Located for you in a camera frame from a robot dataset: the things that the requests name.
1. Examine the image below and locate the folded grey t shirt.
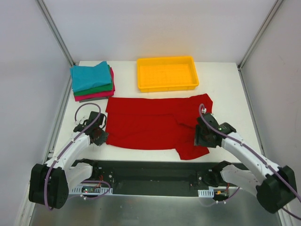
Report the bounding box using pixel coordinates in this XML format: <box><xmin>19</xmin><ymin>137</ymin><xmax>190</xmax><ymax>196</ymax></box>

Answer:
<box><xmin>79</xmin><ymin>96</ymin><xmax>112</xmax><ymax>103</ymax></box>

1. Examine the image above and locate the folded teal t shirt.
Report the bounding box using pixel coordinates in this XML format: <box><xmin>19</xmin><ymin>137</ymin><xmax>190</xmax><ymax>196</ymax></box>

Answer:
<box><xmin>70</xmin><ymin>61</ymin><xmax>112</xmax><ymax>92</ymax></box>

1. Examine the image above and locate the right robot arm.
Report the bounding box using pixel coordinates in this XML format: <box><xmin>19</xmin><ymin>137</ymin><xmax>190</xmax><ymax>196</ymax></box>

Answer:
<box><xmin>195</xmin><ymin>113</ymin><xmax>301</xmax><ymax>213</ymax></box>

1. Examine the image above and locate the folded green t shirt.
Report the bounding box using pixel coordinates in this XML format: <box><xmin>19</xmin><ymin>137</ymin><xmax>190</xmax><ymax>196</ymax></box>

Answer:
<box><xmin>73</xmin><ymin>66</ymin><xmax>113</xmax><ymax>97</ymax></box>

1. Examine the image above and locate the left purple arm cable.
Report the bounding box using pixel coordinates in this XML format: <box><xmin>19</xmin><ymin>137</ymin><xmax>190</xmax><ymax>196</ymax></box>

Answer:
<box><xmin>44</xmin><ymin>103</ymin><xmax>102</xmax><ymax>211</ymax></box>

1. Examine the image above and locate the aluminium frame post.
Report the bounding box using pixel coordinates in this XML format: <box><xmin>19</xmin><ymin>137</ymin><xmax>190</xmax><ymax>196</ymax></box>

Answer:
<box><xmin>35</xmin><ymin>0</ymin><xmax>75</xmax><ymax>67</ymax></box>
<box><xmin>238</xmin><ymin>0</ymin><xmax>285</xmax><ymax>71</ymax></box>

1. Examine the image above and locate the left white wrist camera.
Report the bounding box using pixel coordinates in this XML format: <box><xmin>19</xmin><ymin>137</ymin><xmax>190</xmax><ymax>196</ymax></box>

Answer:
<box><xmin>75</xmin><ymin>116</ymin><xmax>86</xmax><ymax>126</ymax></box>

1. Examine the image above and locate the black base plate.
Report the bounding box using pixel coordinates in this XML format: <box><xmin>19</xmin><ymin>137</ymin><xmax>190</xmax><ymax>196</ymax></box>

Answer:
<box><xmin>44</xmin><ymin>159</ymin><xmax>238</xmax><ymax>196</ymax></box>

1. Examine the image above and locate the white cable duct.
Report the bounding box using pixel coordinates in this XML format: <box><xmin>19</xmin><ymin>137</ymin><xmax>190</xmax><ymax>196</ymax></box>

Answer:
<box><xmin>198</xmin><ymin>189</ymin><xmax>214</xmax><ymax>198</ymax></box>
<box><xmin>69</xmin><ymin>186</ymin><xmax>113</xmax><ymax>195</ymax></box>

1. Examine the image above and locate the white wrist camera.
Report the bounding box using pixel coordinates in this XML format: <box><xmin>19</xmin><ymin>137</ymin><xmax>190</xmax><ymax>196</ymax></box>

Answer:
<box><xmin>75</xmin><ymin>116</ymin><xmax>86</xmax><ymax>126</ymax></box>
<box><xmin>201</xmin><ymin>108</ymin><xmax>214</xmax><ymax>116</ymax></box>

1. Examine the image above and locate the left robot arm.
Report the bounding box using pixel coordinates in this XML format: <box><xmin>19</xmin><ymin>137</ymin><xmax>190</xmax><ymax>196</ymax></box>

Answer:
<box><xmin>28</xmin><ymin>111</ymin><xmax>108</xmax><ymax>209</ymax></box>

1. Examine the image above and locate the red t shirt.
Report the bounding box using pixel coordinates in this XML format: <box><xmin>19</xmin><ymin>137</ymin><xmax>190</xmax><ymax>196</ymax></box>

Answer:
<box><xmin>106</xmin><ymin>94</ymin><xmax>213</xmax><ymax>160</ymax></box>

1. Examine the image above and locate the right white cable duct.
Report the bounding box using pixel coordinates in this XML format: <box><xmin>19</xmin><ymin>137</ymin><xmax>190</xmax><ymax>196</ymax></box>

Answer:
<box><xmin>198</xmin><ymin>189</ymin><xmax>214</xmax><ymax>198</ymax></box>

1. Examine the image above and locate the left white cable duct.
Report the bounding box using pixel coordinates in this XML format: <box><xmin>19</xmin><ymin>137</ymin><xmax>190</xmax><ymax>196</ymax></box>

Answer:
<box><xmin>69</xmin><ymin>186</ymin><xmax>113</xmax><ymax>195</ymax></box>

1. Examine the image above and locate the right aluminium frame post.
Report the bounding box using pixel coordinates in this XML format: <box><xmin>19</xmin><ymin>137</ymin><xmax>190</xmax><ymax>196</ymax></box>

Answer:
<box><xmin>238</xmin><ymin>0</ymin><xmax>285</xmax><ymax>71</ymax></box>

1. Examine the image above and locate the yellow plastic bin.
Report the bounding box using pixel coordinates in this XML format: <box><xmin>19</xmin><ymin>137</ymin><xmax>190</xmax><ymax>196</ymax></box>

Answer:
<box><xmin>136</xmin><ymin>56</ymin><xmax>199</xmax><ymax>93</ymax></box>

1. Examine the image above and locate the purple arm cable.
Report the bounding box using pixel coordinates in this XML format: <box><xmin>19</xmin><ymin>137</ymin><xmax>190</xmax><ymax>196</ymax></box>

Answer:
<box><xmin>44</xmin><ymin>103</ymin><xmax>102</xmax><ymax>211</ymax></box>
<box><xmin>199</xmin><ymin>103</ymin><xmax>301</xmax><ymax>218</ymax></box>

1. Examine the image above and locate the aluminium front rail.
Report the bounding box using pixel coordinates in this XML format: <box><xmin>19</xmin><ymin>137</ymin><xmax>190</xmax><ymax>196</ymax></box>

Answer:
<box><xmin>30</xmin><ymin>164</ymin><xmax>286</xmax><ymax>189</ymax></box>

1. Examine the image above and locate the left aluminium frame post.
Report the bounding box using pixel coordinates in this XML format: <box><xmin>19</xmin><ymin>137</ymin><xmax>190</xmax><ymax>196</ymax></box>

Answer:
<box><xmin>35</xmin><ymin>0</ymin><xmax>75</xmax><ymax>67</ymax></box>

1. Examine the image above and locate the folded magenta t shirt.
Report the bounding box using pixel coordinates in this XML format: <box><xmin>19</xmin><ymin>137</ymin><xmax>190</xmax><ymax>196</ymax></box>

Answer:
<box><xmin>74</xmin><ymin>67</ymin><xmax>116</xmax><ymax>102</ymax></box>

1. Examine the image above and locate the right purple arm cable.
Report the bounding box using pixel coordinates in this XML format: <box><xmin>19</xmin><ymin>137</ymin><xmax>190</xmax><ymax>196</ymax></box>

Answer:
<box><xmin>199</xmin><ymin>103</ymin><xmax>301</xmax><ymax>218</ymax></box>

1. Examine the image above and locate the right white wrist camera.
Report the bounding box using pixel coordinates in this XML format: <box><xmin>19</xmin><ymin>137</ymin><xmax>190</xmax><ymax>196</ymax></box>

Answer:
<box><xmin>201</xmin><ymin>108</ymin><xmax>214</xmax><ymax>116</ymax></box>

